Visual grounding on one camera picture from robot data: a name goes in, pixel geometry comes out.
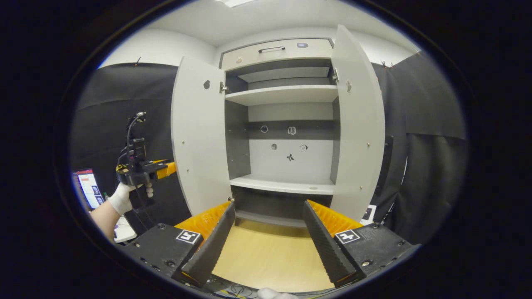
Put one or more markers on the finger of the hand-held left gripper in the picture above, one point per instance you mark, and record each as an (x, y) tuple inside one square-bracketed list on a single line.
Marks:
[(168, 170)]

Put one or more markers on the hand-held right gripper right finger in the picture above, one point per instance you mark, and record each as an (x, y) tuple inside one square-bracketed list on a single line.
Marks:
[(324, 249)]

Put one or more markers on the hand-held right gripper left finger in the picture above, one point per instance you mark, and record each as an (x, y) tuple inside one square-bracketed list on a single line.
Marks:
[(212, 249)]

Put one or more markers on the grey shoe cabinet door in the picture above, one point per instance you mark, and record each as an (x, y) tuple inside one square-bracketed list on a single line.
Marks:
[(199, 133), (357, 137)]

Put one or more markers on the grey double-door shoe cabinet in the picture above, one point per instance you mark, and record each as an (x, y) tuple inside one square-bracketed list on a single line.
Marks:
[(270, 166)]

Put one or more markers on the white cabinet shelf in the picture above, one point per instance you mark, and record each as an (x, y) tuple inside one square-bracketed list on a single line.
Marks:
[(282, 185), (282, 94)]

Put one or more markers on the grey cabinet drawer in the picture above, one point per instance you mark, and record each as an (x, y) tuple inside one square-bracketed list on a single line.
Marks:
[(270, 57)]

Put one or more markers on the computer monitor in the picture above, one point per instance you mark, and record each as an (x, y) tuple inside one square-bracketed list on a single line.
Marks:
[(87, 187)]

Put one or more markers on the printed photo card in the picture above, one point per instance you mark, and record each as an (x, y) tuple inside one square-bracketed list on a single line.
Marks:
[(368, 214)]

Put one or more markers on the black backdrop cloth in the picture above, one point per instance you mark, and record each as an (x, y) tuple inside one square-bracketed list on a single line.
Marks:
[(432, 178)]

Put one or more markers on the large ceiling light panel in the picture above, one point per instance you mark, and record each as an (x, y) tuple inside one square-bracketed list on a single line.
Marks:
[(235, 2)]

